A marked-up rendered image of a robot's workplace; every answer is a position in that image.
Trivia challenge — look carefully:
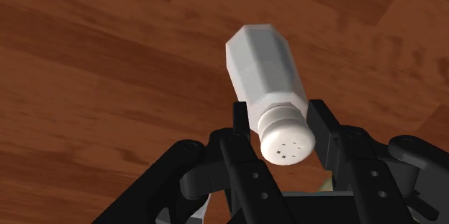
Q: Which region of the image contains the white salt shaker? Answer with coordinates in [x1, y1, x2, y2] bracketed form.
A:
[225, 23, 317, 166]

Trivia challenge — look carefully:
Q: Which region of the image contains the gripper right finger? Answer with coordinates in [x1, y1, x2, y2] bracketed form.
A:
[307, 99, 449, 224]

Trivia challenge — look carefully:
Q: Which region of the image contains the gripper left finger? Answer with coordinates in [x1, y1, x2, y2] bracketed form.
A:
[91, 101, 296, 224]

